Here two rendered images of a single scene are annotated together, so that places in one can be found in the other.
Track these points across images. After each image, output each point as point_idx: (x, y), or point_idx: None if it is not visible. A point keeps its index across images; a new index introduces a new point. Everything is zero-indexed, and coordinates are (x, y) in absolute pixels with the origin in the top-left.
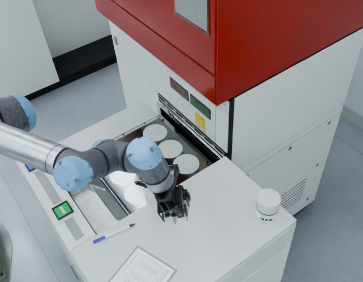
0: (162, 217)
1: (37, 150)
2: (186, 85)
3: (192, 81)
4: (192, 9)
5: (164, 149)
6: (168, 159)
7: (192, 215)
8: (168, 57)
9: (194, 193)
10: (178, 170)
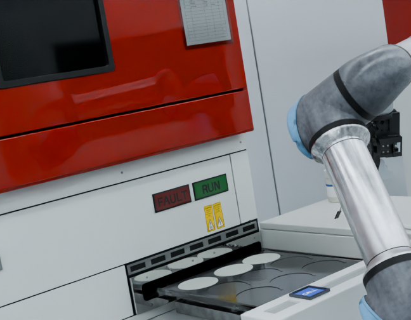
0: (398, 152)
1: None
2: (184, 175)
3: (221, 126)
4: (211, 25)
5: (235, 271)
6: (254, 266)
7: None
8: (179, 126)
9: (325, 220)
10: None
